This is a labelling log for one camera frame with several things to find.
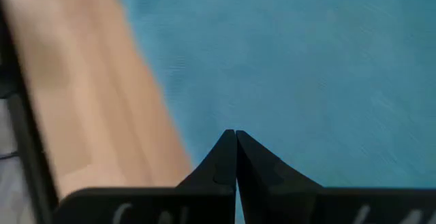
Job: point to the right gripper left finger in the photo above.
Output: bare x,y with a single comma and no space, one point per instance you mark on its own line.
153,205

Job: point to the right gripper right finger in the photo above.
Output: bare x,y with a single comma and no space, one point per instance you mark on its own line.
323,205

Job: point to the teal microfiber towel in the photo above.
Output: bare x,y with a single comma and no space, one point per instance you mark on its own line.
289,64

